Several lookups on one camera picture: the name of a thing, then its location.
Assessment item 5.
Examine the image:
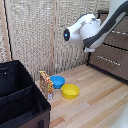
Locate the blue bowl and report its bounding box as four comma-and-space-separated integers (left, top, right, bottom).
49, 75, 67, 90

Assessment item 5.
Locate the beige wicker folding screen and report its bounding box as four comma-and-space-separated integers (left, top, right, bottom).
0, 0, 113, 82

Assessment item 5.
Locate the brown drawer cabinet black frame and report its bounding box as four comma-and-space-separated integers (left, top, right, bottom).
86, 9, 128, 83

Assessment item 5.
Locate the silver drawer handle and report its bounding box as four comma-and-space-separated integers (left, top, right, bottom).
96, 54, 122, 67
111, 29, 128, 37

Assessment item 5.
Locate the yellow bowl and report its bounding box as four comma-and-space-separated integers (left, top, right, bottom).
60, 83, 81, 100

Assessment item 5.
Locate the colourful snack box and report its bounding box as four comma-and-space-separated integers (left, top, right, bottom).
38, 70, 55, 101

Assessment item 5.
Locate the brown cabinet drawer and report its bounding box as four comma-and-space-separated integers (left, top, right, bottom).
98, 13, 128, 51
88, 43, 128, 81

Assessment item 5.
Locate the black fabric storage box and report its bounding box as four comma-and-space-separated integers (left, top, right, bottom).
0, 59, 52, 128

